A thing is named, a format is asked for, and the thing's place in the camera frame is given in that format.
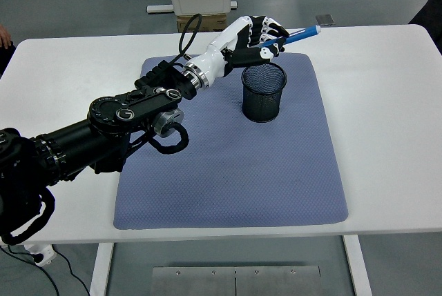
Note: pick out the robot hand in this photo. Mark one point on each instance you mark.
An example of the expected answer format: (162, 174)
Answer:
(221, 54)

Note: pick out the blue marker pen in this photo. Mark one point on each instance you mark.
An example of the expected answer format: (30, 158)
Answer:
(304, 33)

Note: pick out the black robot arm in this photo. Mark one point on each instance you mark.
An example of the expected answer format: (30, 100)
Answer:
(76, 144)

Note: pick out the black mesh pen holder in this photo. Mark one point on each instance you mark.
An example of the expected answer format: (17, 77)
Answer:
(262, 103)

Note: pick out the brown cardboard box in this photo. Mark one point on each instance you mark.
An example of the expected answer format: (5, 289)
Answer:
(210, 23)

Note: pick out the white base bar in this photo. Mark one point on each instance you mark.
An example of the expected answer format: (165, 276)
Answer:
(159, 8)

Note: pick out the small grey floor plate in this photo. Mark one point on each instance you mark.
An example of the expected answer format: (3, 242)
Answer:
(325, 20)

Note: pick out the blue-grey padded mat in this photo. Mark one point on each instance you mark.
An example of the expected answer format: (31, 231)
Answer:
(228, 178)

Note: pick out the person in dark clothing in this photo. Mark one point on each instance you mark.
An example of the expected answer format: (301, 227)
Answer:
(433, 20)

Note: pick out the seated person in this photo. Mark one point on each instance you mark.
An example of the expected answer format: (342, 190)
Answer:
(4, 58)

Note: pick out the white table leg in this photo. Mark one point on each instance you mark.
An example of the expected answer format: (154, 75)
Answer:
(357, 265)
(102, 268)

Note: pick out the white power strip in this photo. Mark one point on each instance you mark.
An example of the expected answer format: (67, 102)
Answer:
(43, 254)

